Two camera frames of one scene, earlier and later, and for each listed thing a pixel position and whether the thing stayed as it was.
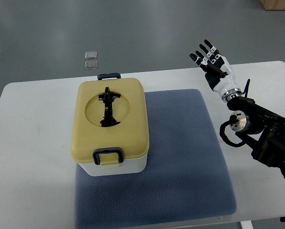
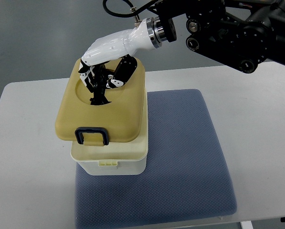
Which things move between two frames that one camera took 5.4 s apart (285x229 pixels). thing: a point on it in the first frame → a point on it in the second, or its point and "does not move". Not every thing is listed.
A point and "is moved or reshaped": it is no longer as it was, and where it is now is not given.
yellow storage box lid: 110,113 is moved or reshaped
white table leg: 246,224 does not move
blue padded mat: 187,176 does not move
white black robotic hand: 218,73 → 108,61
